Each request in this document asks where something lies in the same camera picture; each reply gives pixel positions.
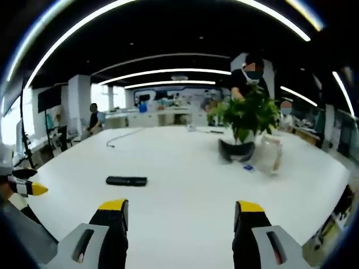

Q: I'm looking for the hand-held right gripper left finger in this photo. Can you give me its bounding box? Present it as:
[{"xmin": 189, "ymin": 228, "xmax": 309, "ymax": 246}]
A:
[{"xmin": 48, "ymin": 198, "xmax": 130, "ymax": 269}]

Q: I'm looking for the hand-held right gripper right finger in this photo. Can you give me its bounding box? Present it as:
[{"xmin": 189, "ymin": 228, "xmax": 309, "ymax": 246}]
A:
[{"xmin": 232, "ymin": 200, "xmax": 312, "ymax": 269}]

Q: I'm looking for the black remote control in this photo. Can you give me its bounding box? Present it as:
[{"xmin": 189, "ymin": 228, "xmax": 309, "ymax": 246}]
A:
[{"xmin": 105, "ymin": 175, "xmax": 148, "ymax": 187}]

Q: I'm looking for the black tripod stand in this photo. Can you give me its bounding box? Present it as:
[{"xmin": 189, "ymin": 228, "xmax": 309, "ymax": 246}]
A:
[{"xmin": 19, "ymin": 78, "xmax": 37, "ymax": 169}]

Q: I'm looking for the person's grey sleeve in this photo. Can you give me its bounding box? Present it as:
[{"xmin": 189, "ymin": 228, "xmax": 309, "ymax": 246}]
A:
[{"xmin": 0, "ymin": 196, "xmax": 59, "ymax": 269}]

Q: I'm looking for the clear plastic container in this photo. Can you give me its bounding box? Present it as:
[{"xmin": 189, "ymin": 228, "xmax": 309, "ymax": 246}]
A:
[{"xmin": 256, "ymin": 133, "xmax": 283, "ymax": 176}]

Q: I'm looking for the black headset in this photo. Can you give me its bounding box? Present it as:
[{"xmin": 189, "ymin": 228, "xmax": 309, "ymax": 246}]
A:
[{"xmin": 218, "ymin": 138, "xmax": 256, "ymax": 164}]

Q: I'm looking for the green potted plant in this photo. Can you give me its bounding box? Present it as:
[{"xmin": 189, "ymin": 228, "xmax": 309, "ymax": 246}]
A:
[{"xmin": 206, "ymin": 85, "xmax": 281, "ymax": 146}]

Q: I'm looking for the white counter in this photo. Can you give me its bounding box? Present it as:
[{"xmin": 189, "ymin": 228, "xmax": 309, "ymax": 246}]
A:
[{"xmin": 105, "ymin": 108, "xmax": 208, "ymax": 128}]

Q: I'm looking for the grey cable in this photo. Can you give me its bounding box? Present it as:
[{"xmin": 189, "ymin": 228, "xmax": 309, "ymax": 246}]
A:
[{"xmin": 106, "ymin": 128, "xmax": 149, "ymax": 148}]

